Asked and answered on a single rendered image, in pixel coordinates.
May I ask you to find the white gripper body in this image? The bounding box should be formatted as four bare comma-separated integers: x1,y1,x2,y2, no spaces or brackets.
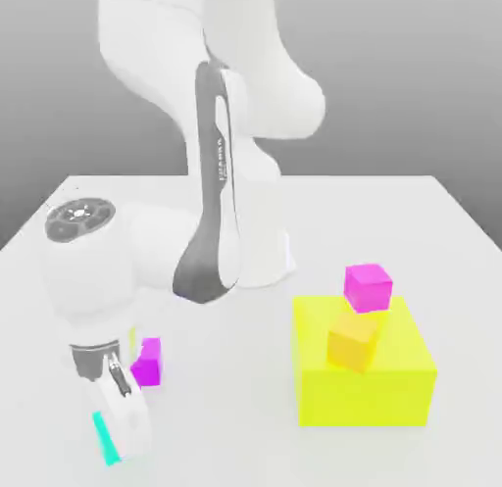
95,370,153,462

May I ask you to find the small cyan cube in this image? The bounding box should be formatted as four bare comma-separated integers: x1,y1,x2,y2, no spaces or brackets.
91,411,123,467

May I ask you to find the small magenta cube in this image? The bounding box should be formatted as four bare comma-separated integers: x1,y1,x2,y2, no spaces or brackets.
343,263,394,316
129,336,163,388

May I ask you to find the small orange cube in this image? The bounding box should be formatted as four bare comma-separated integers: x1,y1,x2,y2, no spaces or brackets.
326,312,381,374

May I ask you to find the large yellow box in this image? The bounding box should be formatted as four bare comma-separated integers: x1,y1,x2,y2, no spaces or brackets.
292,295,439,428

